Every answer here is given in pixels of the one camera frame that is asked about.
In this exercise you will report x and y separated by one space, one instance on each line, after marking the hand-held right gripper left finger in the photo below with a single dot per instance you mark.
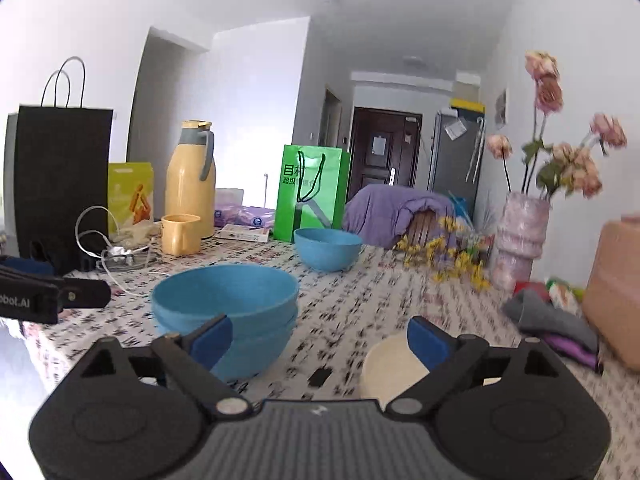
212 342

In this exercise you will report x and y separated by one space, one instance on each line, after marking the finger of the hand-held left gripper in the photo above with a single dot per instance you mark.
25 265
85 294

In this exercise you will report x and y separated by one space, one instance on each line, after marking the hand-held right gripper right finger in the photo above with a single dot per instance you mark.
430 341

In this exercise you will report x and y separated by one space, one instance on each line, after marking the blue bowl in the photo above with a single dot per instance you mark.
260 352
327 252
225 290

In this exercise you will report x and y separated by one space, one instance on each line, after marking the cream plate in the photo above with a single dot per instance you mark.
390 370

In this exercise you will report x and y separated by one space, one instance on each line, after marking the white charger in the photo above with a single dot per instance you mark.
117 253

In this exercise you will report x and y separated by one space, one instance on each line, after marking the yellow flower sprigs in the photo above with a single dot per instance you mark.
450 260

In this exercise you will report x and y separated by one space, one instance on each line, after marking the black paper bag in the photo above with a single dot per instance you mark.
60 170

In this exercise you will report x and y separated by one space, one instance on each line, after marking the yellow cup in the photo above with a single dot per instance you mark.
180 237

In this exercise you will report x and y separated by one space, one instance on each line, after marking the wooden chair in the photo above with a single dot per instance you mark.
425 230

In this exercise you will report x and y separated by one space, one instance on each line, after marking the red packet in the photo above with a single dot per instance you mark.
530 289

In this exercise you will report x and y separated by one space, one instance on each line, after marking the white flat box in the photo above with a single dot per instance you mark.
245 233

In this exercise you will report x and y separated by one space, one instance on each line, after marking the grey cloth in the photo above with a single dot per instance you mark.
545 317

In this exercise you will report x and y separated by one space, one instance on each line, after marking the purple tissue pack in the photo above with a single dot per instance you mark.
250 216

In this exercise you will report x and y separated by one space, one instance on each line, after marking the pink textured vase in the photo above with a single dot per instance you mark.
520 240

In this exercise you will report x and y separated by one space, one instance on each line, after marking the purple jacket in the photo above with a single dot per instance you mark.
380 210

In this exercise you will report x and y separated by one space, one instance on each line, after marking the green and white packet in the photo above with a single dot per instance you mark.
567 295

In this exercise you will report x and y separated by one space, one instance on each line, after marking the purple cloth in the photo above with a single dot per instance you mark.
575 352

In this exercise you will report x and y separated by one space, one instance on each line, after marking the yellow thermos jug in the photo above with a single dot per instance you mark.
187 185

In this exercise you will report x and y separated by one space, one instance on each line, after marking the green paper bag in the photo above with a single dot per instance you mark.
290 210

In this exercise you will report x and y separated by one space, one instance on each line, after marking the grey refrigerator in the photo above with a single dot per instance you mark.
450 170

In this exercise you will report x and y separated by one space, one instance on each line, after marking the dark brown door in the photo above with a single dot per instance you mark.
365 160

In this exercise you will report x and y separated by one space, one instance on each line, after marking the white hooked rod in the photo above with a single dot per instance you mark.
476 150

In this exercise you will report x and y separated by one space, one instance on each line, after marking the yellow and blue box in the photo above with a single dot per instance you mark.
467 106

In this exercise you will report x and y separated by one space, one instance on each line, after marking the dried pink flowers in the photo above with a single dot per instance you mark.
547 92

